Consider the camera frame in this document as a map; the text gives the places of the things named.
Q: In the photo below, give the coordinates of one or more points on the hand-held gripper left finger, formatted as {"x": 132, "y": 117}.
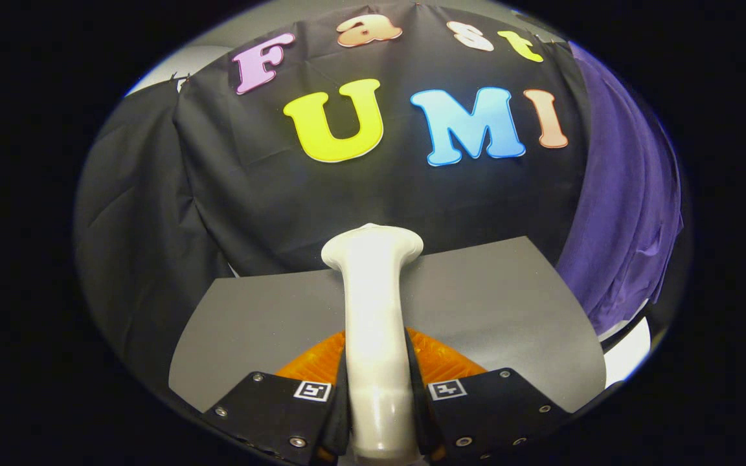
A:
{"x": 269, "y": 414}

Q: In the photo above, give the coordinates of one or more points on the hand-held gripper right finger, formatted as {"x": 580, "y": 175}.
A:
{"x": 496, "y": 414}

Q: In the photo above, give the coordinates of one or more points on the white garment steamer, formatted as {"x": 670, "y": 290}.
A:
{"x": 373, "y": 323}

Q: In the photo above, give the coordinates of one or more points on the grey cabinet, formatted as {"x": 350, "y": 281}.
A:
{"x": 489, "y": 304}

